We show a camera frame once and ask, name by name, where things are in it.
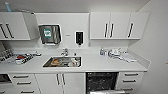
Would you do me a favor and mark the stainless steel dishwasher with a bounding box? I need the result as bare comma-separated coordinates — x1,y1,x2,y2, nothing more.
85,71,120,94

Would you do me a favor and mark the black soap dispenser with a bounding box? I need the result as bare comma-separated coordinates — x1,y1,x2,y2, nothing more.
74,30,85,46

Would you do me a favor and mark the white blue soap bottle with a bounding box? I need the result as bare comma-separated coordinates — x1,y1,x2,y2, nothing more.
99,47,105,57

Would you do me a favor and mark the white mug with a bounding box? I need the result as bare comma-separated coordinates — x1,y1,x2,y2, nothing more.
68,57,78,67

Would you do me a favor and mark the chrome sink faucet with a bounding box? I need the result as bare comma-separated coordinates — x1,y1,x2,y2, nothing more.
60,47,70,57

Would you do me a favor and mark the small white bottle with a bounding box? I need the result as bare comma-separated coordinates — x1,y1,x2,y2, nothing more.
103,49,109,57

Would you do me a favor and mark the stack of white plates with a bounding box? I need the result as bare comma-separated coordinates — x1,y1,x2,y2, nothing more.
107,50,123,59

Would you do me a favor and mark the white bowl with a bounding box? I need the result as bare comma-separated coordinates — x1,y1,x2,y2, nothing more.
110,48,121,56

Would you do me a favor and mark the steel paper towel dispenser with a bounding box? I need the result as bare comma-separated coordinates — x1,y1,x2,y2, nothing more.
37,23,63,46

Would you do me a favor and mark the white sink base cabinet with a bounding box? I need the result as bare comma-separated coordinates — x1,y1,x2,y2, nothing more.
34,72,87,94

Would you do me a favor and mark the stainless steel sink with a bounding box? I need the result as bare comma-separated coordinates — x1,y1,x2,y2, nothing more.
41,55,83,69

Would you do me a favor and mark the white folded cloth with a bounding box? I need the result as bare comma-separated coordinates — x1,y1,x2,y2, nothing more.
119,53,138,64

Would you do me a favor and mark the red white packet pile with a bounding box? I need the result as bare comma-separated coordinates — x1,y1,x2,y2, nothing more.
13,51,43,66

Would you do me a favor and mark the black built-in microwave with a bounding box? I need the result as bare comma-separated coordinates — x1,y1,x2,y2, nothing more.
0,73,13,84

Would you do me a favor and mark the pale blue bottle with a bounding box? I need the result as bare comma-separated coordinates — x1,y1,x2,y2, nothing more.
4,1,12,14

